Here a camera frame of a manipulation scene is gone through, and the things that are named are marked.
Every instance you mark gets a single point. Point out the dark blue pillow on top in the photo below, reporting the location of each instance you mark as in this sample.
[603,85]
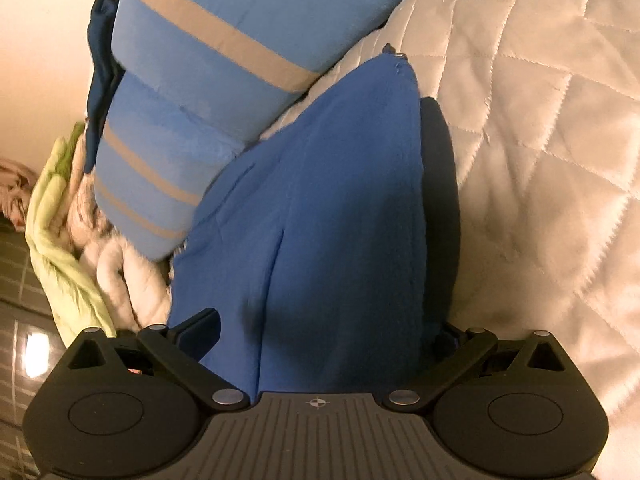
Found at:
[102,60]

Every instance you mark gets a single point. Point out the light green cloth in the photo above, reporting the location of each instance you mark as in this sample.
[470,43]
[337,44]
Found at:
[65,260]

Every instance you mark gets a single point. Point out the blue fleece jacket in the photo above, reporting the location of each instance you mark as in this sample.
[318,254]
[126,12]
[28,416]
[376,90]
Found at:
[325,210]

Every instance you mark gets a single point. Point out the quilted grey bedspread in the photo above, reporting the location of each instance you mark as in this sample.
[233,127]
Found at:
[540,160]

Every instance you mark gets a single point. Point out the white puffy comforter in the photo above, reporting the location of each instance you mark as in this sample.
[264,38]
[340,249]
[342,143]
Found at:
[130,280]

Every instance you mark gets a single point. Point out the blue pillow with grey stripes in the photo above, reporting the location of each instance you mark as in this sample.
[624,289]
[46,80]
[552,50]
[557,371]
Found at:
[300,10]

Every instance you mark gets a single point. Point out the stained blue pillow grey stripes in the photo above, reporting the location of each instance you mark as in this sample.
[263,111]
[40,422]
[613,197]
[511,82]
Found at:
[160,150]

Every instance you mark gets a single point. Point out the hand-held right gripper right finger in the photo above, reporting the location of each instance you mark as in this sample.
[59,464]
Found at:
[470,347]

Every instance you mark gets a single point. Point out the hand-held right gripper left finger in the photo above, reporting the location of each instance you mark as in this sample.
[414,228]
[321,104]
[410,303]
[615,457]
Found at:
[200,332]

